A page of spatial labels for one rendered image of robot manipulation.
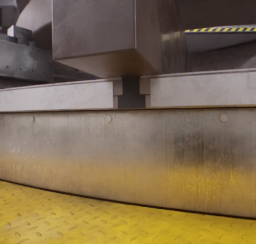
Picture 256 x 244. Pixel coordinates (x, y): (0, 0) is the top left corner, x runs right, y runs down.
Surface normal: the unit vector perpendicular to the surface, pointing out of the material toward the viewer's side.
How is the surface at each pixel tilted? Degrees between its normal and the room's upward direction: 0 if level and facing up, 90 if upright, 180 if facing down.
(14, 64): 90
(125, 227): 0
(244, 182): 90
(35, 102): 90
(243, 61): 90
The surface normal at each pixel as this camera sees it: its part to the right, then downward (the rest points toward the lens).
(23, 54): 0.74, 0.00
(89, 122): -0.39, 0.01
